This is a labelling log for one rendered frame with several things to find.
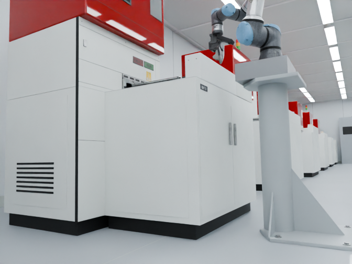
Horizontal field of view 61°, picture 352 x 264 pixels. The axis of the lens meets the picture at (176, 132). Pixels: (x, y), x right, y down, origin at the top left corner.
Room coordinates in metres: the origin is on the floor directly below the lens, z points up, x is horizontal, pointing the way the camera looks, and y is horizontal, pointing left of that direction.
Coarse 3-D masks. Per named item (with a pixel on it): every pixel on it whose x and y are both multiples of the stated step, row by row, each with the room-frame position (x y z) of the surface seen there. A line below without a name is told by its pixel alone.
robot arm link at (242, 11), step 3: (246, 0) 1.79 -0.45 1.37; (246, 3) 1.79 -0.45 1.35; (243, 6) 1.82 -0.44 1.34; (246, 6) 1.80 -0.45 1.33; (240, 9) 1.84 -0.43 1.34; (243, 9) 1.82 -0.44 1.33; (246, 9) 1.81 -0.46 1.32; (240, 12) 1.84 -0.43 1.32; (243, 12) 1.83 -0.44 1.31; (246, 12) 1.82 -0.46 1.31; (240, 15) 1.84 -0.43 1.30; (243, 15) 1.84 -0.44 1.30; (237, 18) 1.85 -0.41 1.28; (240, 18) 1.86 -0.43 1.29; (243, 18) 1.86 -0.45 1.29; (240, 21) 1.89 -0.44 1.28
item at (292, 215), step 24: (264, 96) 1.62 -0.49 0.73; (264, 120) 1.63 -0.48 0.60; (288, 120) 1.62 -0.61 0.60; (264, 144) 1.63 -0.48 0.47; (288, 144) 1.61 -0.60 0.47; (264, 168) 1.64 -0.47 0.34; (288, 168) 1.60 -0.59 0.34; (264, 192) 1.65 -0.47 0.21; (288, 192) 1.60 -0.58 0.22; (264, 216) 1.67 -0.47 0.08; (288, 216) 1.59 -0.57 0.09; (312, 216) 1.57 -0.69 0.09; (288, 240) 1.44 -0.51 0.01; (312, 240) 1.43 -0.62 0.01; (336, 240) 1.42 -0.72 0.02
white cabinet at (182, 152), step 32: (128, 96) 1.72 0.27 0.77; (160, 96) 1.60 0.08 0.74; (192, 96) 1.50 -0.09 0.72; (224, 96) 1.82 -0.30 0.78; (128, 128) 1.71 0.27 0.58; (160, 128) 1.60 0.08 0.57; (192, 128) 1.51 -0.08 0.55; (224, 128) 1.79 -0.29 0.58; (128, 160) 1.71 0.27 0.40; (160, 160) 1.60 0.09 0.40; (192, 160) 1.51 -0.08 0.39; (224, 160) 1.78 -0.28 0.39; (128, 192) 1.71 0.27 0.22; (160, 192) 1.60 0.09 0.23; (192, 192) 1.51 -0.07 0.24; (224, 192) 1.76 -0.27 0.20; (128, 224) 1.76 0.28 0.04; (160, 224) 1.65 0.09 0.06; (192, 224) 1.51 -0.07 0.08; (224, 224) 1.86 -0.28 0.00
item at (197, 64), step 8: (192, 56) 1.57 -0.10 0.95; (200, 56) 1.54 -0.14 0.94; (192, 64) 1.57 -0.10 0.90; (200, 64) 1.54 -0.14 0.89; (208, 64) 1.63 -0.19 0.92; (216, 64) 1.73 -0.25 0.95; (192, 72) 1.57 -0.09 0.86; (200, 72) 1.54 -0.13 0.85; (208, 72) 1.63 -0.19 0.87; (216, 72) 1.72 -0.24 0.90; (224, 72) 1.83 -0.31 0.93; (208, 80) 1.63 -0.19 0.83; (216, 80) 1.72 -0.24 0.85; (224, 80) 1.83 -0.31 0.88; (232, 80) 1.95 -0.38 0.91; (224, 88) 1.82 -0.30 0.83; (232, 88) 1.94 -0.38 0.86
